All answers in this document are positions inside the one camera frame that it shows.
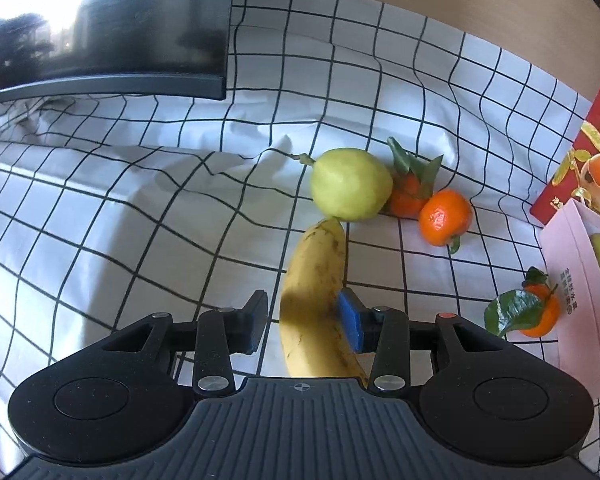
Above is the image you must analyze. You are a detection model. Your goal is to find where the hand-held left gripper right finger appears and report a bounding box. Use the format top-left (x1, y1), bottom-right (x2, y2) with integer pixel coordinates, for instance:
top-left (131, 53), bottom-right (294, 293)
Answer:
top-left (337, 287), bottom-right (506, 395)

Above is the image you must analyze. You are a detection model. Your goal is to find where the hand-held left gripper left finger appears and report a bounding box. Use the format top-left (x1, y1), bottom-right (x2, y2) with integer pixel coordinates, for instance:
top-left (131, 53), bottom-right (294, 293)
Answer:
top-left (102, 290), bottom-right (270, 397)

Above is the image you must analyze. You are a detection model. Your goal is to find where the yellow spotted banana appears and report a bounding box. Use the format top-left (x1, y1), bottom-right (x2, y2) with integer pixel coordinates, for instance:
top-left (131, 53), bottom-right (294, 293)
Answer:
top-left (279, 217), bottom-right (370, 387)

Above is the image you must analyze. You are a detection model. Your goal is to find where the tangerine with leaves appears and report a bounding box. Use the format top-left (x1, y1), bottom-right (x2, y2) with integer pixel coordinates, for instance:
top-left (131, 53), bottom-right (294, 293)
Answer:
top-left (484, 266), bottom-right (563, 339)
top-left (382, 136), bottom-right (445, 220)

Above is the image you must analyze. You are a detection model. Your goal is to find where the orange tangerine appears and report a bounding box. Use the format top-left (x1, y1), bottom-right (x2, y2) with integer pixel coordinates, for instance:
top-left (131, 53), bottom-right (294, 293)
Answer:
top-left (419, 189), bottom-right (474, 255)

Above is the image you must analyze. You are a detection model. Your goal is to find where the pink cardboard box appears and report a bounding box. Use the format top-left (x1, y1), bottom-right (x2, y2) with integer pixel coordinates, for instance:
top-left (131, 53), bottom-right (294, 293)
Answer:
top-left (539, 197), bottom-right (600, 378)

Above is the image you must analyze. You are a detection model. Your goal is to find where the white black-grid tablecloth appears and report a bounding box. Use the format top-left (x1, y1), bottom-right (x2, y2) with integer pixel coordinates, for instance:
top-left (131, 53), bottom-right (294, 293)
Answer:
top-left (0, 0), bottom-right (600, 480)

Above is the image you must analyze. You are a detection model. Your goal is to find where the black computer monitor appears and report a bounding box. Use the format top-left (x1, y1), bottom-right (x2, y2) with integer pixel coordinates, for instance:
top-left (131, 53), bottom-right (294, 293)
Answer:
top-left (0, 0), bottom-right (238, 111)

